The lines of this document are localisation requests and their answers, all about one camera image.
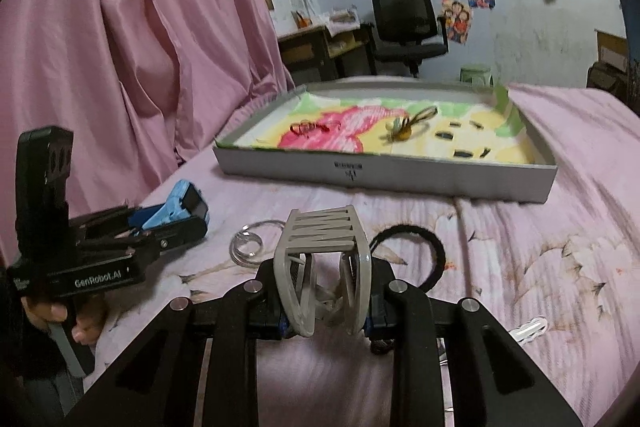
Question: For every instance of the white hairpin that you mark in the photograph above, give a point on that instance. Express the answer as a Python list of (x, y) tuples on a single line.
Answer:
[(530, 328)]

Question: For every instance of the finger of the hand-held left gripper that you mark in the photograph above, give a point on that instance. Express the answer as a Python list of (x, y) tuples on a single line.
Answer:
[(107, 219), (180, 234)]

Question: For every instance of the green plastic stool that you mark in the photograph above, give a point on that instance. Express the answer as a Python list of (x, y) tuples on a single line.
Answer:
[(475, 74)]

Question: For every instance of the brown cardboard carton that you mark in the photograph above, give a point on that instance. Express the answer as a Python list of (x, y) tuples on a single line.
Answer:
[(611, 49)]

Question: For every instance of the pink curtain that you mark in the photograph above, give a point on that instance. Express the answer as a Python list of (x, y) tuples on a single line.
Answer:
[(125, 32)]

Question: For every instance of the pink floral bedsheet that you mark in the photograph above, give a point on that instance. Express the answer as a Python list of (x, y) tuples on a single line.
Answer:
[(550, 257)]

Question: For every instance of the light blue hair clip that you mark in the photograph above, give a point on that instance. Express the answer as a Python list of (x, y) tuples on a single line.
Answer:
[(167, 207)]

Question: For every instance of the person's left hand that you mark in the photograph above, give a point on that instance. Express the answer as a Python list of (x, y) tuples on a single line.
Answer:
[(87, 324)]

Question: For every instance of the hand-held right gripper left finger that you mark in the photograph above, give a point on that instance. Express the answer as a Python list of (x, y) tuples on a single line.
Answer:
[(235, 332)]

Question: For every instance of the wooden desk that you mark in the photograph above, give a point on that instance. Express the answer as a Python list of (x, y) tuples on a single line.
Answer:
[(310, 44)]

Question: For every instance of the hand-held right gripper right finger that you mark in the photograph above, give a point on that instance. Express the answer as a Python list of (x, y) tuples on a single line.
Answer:
[(415, 332)]

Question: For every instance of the grey hair claw clip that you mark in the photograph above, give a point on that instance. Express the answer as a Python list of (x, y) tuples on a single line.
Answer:
[(325, 257)]

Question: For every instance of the black office chair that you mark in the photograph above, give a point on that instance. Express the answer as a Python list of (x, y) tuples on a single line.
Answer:
[(402, 14)]

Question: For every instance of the blue starry wall cloth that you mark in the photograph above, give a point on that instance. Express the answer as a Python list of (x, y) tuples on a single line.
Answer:
[(629, 12)]

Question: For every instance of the stack of books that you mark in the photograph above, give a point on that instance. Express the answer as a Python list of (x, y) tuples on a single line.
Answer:
[(344, 17)]

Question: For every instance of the thin silver bangle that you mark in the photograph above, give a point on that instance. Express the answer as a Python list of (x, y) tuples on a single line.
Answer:
[(232, 247), (248, 232)]

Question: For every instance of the dark brown bag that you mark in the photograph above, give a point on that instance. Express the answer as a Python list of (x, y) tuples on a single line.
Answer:
[(607, 79)]

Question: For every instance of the colourful painted tray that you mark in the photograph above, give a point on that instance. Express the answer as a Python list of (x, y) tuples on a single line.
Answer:
[(400, 177)]

